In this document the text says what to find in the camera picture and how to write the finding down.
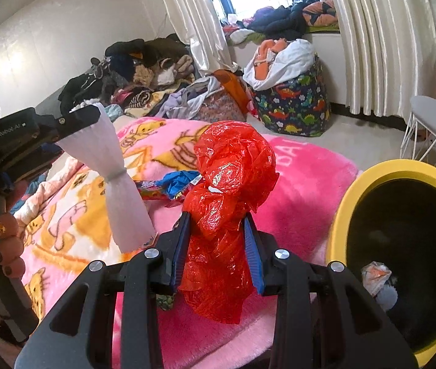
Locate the pink printed blanket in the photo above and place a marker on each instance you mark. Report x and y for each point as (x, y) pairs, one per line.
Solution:
(302, 200)

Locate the black bin with yellow rim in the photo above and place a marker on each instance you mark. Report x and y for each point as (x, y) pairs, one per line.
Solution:
(340, 219)

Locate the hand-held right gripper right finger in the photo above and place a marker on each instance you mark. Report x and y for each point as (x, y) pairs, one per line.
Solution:
(254, 265)

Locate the orange bag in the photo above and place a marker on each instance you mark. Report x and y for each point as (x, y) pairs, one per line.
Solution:
(233, 88)

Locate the white and orange wrapper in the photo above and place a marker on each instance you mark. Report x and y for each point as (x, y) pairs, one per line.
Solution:
(375, 276)

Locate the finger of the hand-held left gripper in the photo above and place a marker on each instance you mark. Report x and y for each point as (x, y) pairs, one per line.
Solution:
(83, 119)

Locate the small printed candy wrapper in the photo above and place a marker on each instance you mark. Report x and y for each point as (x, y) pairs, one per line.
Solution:
(165, 302)

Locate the red printed snack wrapper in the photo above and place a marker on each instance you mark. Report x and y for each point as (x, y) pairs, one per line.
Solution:
(150, 191)

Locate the clothes heap on window sill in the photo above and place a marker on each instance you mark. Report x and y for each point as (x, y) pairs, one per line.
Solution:
(279, 21)

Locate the red plastic bag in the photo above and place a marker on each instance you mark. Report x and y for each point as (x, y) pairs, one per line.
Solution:
(233, 169)

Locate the white cloth bundle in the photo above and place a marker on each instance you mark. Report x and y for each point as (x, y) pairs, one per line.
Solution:
(294, 65)

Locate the grey stool with white legs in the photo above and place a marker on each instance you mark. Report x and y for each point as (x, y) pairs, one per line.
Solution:
(433, 109)

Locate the dinosaur print storage bag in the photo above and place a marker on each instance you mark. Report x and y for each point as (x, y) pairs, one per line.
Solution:
(294, 111)

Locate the floral patterned bag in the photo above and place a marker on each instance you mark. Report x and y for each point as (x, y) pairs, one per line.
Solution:
(221, 109)

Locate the white tissue paper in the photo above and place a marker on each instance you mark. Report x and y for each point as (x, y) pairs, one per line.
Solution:
(125, 207)

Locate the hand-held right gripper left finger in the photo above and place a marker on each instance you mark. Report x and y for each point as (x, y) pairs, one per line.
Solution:
(177, 253)

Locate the narrow cream curtain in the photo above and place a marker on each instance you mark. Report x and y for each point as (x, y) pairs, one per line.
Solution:
(191, 15)

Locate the wide cream curtain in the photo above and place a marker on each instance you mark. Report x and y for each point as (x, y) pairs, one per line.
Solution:
(375, 46)

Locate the pile of clothes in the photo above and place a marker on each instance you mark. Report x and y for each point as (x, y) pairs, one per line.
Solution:
(145, 65)

